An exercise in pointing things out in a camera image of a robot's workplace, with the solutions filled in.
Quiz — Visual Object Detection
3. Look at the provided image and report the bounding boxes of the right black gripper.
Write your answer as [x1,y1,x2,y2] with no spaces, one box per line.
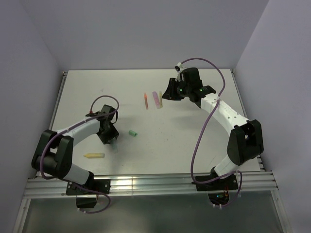
[162,78,191,100]

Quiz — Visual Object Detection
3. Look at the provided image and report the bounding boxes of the yellow thin pen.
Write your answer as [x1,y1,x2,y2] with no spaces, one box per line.
[159,91,163,108]

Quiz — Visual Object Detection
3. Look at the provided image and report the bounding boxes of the orange thin pen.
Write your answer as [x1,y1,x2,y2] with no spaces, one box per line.
[143,92,149,110]

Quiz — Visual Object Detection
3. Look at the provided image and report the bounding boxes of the green highlighter pen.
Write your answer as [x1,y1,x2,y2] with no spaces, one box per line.
[110,142,118,153]

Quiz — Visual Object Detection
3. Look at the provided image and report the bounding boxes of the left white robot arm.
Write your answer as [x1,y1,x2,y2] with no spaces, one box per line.
[31,105,119,194]

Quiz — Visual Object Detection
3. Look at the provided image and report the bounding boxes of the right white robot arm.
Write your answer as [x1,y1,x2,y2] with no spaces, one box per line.
[162,67,264,189]

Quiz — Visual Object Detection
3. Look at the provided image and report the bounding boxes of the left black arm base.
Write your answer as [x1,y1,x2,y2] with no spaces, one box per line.
[66,179,111,214]

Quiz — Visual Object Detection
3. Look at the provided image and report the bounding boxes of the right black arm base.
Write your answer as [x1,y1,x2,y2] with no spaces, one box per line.
[191,173,241,206]

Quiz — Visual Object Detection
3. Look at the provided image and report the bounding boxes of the green pen cap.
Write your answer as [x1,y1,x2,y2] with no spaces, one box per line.
[128,130,137,137]

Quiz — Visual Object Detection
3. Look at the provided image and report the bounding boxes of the yellow highlighter pen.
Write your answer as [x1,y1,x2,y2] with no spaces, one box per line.
[84,153,104,159]

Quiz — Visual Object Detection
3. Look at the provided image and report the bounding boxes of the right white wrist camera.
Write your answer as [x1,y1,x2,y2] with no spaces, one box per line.
[174,62,186,82]

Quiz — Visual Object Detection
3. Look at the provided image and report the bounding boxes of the aluminium front rail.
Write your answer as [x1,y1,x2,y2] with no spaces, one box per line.
[23,171,278,199]

